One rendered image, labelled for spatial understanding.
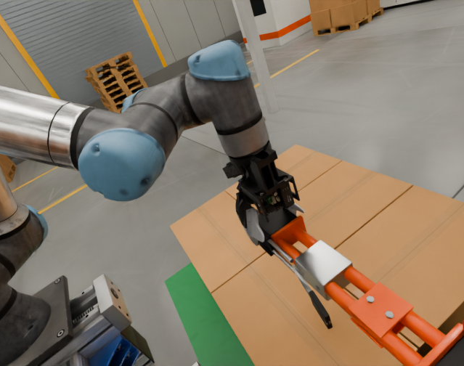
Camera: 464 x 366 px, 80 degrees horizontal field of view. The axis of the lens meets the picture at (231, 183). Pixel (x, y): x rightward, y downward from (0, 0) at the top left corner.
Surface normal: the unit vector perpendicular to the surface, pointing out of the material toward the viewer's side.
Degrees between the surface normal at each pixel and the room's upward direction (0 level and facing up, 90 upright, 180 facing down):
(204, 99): 86
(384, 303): 0
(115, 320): 90
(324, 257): 0
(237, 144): 90
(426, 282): 0
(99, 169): 90
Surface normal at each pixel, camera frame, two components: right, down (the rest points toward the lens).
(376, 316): -0.34, -0.78
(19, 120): 0.07, -0.10
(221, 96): -0.10, 0.59
